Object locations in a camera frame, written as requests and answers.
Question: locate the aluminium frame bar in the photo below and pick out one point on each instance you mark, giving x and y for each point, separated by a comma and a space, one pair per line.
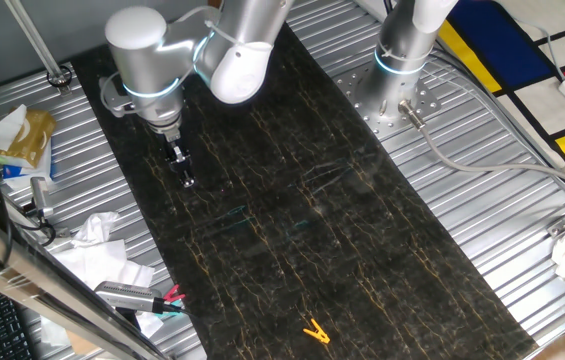
37, 280

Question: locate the flat white tissue sheets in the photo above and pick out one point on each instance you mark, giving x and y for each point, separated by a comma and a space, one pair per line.
97, 265

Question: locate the teal plastic clothespin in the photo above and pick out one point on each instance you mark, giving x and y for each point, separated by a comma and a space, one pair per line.
172, 306

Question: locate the metal tripod pole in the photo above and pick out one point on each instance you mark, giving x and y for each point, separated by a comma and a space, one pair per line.
34, 37

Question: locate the large wooden cube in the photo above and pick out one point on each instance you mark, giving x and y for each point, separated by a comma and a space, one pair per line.
82, 345

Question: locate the colour block pattern cloth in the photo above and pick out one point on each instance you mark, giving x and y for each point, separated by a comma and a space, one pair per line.
512, 55

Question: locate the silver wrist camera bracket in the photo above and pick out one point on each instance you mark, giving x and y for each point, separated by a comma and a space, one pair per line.
114, 102

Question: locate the small silver camera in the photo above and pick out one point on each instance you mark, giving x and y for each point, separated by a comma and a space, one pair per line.
39, 195

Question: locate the yellow plastic clothespin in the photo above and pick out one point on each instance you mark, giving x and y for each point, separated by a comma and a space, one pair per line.
317, 332

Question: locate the red plastic clothespin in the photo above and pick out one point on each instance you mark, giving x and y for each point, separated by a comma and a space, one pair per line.
174, 292

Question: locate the crumpled white tissue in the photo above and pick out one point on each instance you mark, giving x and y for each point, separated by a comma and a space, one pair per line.
94, 230

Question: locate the blue white tissue pack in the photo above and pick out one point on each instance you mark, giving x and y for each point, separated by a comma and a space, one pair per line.
22, 172

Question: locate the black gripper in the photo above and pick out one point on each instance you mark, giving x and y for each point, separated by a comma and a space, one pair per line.
178, 155

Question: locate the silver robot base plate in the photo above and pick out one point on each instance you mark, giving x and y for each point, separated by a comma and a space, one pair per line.
429, 102

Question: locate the gold tissue box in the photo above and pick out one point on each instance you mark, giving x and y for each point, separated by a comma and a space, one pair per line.
29, 137

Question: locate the black marble pattern mat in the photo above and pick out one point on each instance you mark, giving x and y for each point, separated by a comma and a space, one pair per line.
312, 250

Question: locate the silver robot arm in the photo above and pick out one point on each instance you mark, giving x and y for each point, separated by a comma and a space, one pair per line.
147, 55

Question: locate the white pulled tissue sheet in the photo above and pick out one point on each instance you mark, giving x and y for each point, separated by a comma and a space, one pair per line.
7, 127

